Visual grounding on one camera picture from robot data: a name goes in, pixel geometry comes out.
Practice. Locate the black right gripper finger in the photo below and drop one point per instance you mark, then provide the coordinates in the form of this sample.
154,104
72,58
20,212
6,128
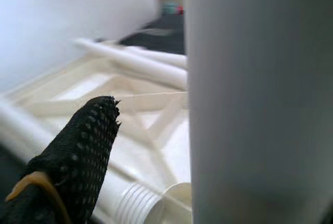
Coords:
78,161

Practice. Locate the white plastic children table top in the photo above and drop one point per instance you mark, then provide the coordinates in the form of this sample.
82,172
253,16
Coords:
86,88

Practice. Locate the tan rubber band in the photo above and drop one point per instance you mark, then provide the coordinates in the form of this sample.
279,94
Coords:
33,177

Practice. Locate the black tablecloth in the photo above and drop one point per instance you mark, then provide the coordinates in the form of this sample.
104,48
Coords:
161,36

